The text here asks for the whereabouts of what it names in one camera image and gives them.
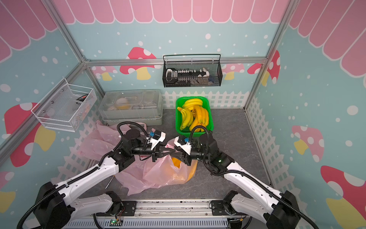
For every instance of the yellow handle screwdriver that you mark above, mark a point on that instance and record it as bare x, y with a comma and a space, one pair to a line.
108, 184

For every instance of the pink plastic bag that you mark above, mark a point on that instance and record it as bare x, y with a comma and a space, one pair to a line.
142, 175

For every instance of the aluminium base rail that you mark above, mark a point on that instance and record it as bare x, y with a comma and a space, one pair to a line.
166, 214

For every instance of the bananas in green basket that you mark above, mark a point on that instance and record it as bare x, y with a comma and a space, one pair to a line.
193, 114

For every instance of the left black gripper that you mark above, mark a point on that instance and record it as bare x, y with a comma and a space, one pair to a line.
155, 151

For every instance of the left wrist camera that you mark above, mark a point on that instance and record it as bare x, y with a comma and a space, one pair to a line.
156, 137

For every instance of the green plastic basket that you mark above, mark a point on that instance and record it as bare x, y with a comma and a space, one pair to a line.
194, 116

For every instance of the pink plastic bags pile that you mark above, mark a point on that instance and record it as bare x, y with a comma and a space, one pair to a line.
99, 142

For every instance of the yellow banana bunch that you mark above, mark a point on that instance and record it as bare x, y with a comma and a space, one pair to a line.
176, 162

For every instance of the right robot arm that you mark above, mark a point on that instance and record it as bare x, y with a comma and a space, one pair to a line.
276, 209

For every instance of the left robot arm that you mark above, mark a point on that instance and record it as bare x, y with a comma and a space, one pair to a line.
53, 206

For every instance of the white wire mesh basket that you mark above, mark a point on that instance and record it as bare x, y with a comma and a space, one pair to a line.
65, 107

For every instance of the black wire mesh basket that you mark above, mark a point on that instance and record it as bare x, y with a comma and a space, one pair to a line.
192, 70

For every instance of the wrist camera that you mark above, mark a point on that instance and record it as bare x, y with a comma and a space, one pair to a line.
156, 137
183, 143

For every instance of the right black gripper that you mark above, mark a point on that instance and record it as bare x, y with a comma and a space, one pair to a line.
186, 154

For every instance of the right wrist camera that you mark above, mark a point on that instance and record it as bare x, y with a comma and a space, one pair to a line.
183, 143

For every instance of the clear plastic storage box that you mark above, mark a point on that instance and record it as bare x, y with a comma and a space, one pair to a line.
145, 106

